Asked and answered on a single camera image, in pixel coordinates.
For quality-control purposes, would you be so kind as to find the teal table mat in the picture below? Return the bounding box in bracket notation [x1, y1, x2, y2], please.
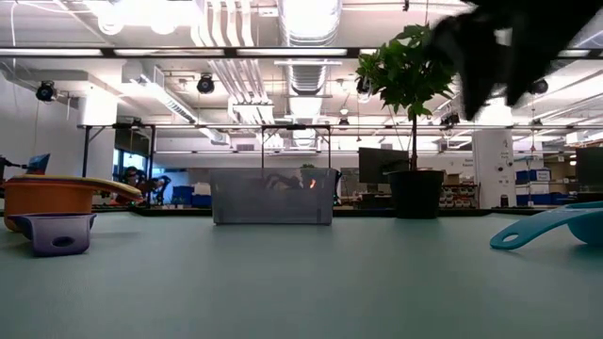
[0, 212, 603, 339]

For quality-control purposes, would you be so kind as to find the yellow measuring cup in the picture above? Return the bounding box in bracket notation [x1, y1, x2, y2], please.
[11, 173, 143, 202]

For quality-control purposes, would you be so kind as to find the green leafy plant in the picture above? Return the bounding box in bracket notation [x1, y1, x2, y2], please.
[355, 23, 458, 173]

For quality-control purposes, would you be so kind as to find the black plant pot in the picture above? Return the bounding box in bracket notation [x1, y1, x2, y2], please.
[386, 169, 446, 219]

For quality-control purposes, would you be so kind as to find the white building pillar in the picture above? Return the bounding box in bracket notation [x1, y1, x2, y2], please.
[472, 129, 514, 209]

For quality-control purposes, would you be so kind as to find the grey plastic basket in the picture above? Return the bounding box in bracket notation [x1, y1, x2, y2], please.
[209, 168, 338, 226]

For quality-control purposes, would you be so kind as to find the blue storage bin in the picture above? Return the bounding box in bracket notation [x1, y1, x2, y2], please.
[515, 168, 552, 184]

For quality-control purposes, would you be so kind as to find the black computer monitor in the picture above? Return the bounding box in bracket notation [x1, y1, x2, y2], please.
[357, 147, 410, 185]
[575, 146, 603, 195]

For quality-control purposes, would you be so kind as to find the teal measuring cup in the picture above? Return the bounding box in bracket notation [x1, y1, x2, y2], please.
[489, 201, 603, 250]

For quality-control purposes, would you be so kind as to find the orange measuring cup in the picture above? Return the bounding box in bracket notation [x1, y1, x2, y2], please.
[2, 176, 98, 232]

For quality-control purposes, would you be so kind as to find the purple measuring cup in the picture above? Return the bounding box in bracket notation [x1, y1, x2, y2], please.
[7, 212, 98, 258]

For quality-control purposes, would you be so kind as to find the right arm's gripper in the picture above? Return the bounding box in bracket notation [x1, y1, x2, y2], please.
[431, 0, 603, 121]

